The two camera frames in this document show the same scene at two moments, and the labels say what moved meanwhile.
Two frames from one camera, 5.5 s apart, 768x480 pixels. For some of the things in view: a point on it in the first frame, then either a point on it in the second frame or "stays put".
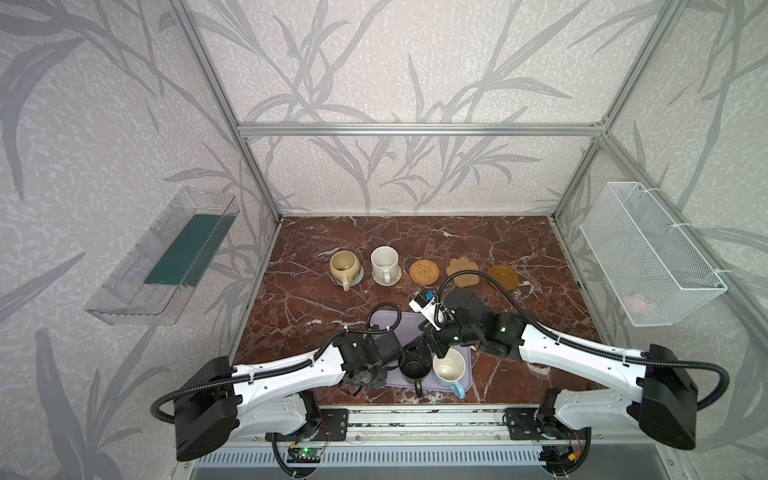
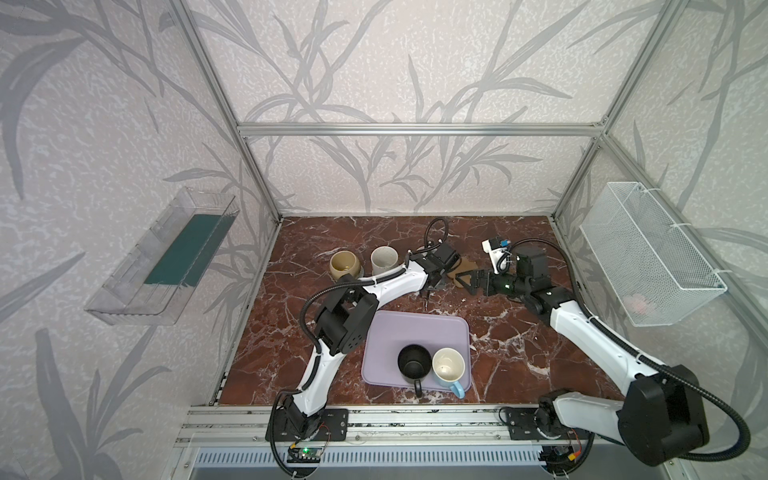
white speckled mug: [385, 264] stays put
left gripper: [377, 370] to [428, 285]
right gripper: [435, 339] to [483, 282]
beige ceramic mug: [345, 267] stays put
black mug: [415, 362] stays put
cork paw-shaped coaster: [465, 279] stays put
